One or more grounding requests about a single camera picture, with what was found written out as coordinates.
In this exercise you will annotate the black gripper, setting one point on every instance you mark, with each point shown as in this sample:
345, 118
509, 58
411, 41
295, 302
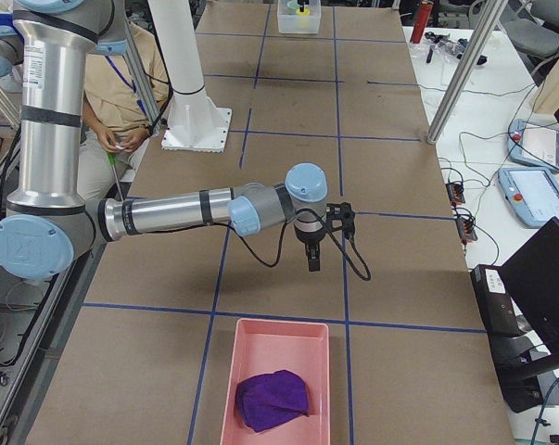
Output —
309, 244

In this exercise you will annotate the yellow plastic cup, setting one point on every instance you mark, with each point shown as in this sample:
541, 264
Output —
305, 12

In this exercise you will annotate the purple cloth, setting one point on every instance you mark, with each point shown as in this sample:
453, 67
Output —
266, 401

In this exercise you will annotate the mint green bowl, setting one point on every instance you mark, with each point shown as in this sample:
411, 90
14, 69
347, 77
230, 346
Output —
288, 7

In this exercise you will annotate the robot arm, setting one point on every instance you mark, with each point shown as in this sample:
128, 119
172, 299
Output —
48, 225

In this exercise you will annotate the translucent plastic box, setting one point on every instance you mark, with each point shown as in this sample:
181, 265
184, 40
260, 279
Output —
293, 24

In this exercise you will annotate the black box device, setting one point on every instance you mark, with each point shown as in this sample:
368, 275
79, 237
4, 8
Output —
495, 305

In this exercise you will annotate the pink plastic bin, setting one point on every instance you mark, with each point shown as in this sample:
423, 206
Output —
265, 346

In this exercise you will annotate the red cylinder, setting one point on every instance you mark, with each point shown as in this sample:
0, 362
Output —
422, 17

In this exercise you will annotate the seated person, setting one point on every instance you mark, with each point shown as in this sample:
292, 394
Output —
117, 129

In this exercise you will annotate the teach pendant near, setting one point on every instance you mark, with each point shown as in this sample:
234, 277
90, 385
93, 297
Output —
532, 193

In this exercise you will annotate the teach pendant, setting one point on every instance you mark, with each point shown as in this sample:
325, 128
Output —
534, 144
532, 193

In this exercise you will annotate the black monitor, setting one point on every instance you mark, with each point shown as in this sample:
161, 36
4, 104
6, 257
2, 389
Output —
531, 278

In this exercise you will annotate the teach pendant far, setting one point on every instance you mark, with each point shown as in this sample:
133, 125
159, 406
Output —
534, 144

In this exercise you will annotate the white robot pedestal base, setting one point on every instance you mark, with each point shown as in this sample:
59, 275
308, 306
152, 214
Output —
194, 122

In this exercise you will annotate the aluminium frame post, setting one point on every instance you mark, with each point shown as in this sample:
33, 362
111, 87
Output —
489, 17

